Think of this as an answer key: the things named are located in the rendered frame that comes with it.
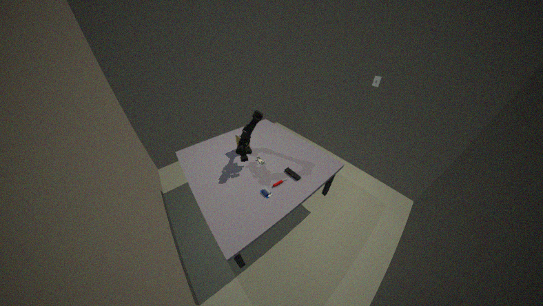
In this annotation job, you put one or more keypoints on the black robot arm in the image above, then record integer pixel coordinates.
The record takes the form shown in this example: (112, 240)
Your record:
(245, 136)

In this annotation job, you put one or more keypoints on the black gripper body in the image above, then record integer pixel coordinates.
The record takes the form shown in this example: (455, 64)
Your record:
(243, 156)

